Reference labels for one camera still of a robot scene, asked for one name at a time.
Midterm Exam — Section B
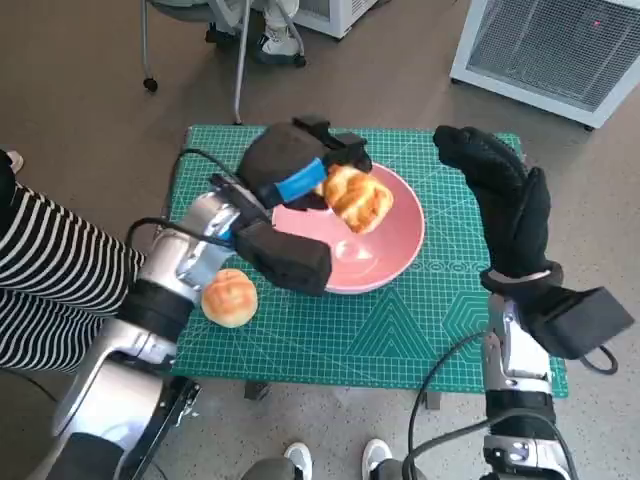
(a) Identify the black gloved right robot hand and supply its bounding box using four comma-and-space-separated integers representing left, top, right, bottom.
432, 124, 552, 276

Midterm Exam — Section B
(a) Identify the bare left robot hand blue tape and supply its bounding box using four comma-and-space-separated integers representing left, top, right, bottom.
235, 115, 374, 211

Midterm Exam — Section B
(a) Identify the braided toy bread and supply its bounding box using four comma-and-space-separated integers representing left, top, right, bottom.
321, 164, 395, 235

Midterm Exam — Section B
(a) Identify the pink bowl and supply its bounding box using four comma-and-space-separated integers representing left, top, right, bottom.
269, 162, 427, 295

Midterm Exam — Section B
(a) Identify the round toy bread bun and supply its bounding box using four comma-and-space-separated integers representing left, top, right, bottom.
200, 268, 260, 329

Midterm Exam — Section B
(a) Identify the person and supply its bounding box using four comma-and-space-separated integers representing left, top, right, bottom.
204, 0, 307, 66
0, 147, 146, 374
244, 438, 416, 480

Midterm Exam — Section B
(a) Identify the white vented cabinet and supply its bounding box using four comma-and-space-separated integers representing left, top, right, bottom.
294, 0, 382, 40

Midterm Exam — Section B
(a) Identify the white appliance with mesh grille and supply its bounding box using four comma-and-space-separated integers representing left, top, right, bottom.
448, 0, 640, 132

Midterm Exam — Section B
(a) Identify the grey office chair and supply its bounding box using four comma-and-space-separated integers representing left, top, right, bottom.
141, 0, 307, 126

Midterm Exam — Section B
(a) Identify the green cutting mat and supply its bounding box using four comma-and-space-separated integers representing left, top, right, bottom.
164, 123, 570, 400

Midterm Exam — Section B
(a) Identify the black panel white edge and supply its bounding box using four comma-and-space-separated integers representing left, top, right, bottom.
119, 374, 204, 480

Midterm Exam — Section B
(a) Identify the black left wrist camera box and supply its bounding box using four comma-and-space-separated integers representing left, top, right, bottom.
233, 224, 334, 297

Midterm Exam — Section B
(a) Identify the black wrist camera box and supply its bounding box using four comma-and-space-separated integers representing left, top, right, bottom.
524, 285, 635, 360
233, 224, 334, 297

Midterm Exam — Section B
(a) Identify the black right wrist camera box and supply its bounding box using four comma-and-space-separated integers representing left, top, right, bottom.
524, 285, 635, 360

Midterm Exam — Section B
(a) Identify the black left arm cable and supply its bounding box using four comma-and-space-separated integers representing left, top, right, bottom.
125, 147, 241, 251

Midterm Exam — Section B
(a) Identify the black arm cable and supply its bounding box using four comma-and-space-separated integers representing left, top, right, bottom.
405, 329, 494, 480
125, 147, 241, 251

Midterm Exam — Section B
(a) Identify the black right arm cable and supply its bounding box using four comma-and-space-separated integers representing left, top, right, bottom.
405, 329, 494, 480

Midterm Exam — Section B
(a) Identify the black camera cable loop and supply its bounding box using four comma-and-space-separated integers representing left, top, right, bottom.
579, 343, 619, 375

